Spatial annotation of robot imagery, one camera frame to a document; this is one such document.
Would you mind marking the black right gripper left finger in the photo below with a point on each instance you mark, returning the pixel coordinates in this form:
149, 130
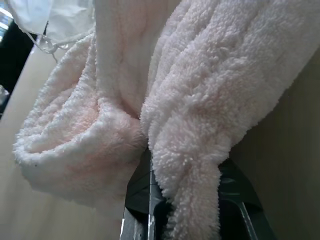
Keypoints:
140, 200

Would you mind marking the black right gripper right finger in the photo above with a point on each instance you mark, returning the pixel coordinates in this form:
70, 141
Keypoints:
237, 200

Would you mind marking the fluffy pale pink towel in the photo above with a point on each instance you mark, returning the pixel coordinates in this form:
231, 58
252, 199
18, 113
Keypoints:
200, 87

